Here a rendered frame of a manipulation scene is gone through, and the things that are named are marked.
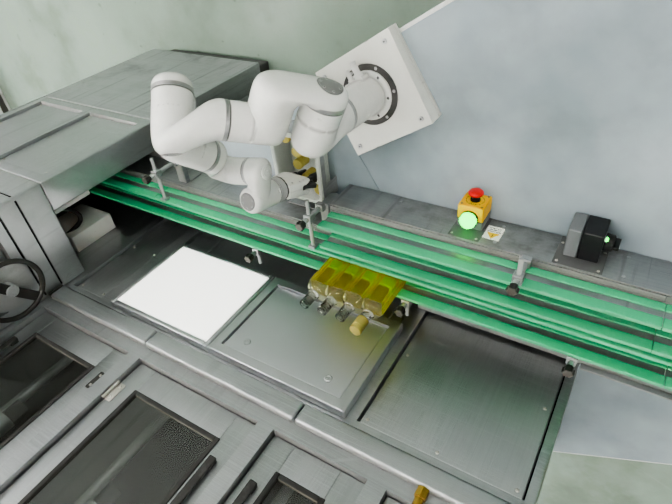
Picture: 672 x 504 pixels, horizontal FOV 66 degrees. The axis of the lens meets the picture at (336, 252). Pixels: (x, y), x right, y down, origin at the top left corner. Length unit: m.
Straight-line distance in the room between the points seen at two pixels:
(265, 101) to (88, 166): 1.06
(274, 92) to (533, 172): 0.68
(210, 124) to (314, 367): 0.72
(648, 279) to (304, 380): 0.87
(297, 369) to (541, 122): 0.88
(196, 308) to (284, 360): 0.38
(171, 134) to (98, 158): 0.96
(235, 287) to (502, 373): 0.86
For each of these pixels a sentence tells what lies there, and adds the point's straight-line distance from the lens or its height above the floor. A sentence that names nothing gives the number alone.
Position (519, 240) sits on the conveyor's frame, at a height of 0.82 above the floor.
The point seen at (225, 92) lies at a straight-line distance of 2.40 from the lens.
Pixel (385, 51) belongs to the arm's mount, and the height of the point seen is 0.80.
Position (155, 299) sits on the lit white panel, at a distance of 1.79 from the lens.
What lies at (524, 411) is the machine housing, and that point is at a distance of 1.43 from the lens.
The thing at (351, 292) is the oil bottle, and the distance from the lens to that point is 1.42.
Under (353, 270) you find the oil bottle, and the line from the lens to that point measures 1.49.
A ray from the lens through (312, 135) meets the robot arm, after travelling 1.12.
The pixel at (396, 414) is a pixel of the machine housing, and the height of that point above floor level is 1.24.
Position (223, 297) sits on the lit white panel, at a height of 1.14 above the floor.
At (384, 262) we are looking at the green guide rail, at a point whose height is 0.95.
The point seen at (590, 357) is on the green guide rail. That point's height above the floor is 0.95.
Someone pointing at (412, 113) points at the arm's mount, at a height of 0.81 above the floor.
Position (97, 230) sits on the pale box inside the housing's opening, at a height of 1.08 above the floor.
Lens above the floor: 1.92
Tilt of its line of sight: 39 degrees down
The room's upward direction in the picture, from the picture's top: 138 degrees counter-clockwise
